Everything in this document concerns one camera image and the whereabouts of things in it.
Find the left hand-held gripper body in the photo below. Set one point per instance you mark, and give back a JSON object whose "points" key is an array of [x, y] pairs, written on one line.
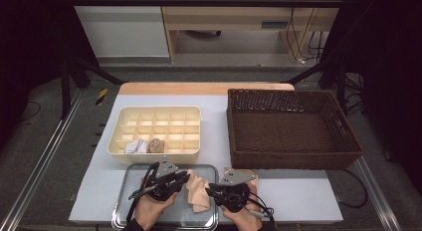
{"points": [[166, 168]]}

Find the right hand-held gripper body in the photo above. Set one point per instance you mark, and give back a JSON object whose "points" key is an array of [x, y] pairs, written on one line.
{"points": [[234, 197]]}

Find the cream divided storage box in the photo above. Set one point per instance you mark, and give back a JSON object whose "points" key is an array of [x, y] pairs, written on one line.
{"points": [[156, 158]]}

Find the beige sock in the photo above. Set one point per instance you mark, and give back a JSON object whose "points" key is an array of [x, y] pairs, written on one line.
{"points": [[197, 191], [156, 146]]}

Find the clear plastic lid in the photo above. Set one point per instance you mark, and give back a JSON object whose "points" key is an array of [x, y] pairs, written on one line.
{"points": [[185, 221]]}

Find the brown wicker basket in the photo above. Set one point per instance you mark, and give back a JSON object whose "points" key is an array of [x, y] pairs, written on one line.
{"points": [[318, 131]]}

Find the person's right hand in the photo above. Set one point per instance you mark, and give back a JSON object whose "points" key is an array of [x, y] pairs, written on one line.
{"points": [[245, 219]]}

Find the person's left hand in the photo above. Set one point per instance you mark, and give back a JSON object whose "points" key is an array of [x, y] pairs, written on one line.
{"points": [[147, 211]]}

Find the yellow black tape piece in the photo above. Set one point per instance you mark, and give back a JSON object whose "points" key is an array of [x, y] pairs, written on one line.
{"points": [[102, 96]]}

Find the black metal stand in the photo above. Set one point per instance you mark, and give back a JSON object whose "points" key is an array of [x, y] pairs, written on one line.
{"points": [[65, 91], [341, 88]]}

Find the white cabinet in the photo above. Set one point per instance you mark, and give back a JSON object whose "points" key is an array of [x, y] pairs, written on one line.
{"points": [[122, 35]]}

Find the light wooden desk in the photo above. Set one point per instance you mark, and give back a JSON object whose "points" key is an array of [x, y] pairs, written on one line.
{"points": [[232, 17]]}

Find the black metal crossbar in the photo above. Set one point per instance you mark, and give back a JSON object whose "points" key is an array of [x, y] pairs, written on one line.
{"points": [[199, 2]]}

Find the black curtain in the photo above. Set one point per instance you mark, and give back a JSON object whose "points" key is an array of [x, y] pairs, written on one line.
{"points": [[391, 58], [26, 42]]}

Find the aluminium floor rail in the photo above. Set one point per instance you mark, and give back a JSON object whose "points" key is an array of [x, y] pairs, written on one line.
{"points": [[36, 164], [378, 194]]}

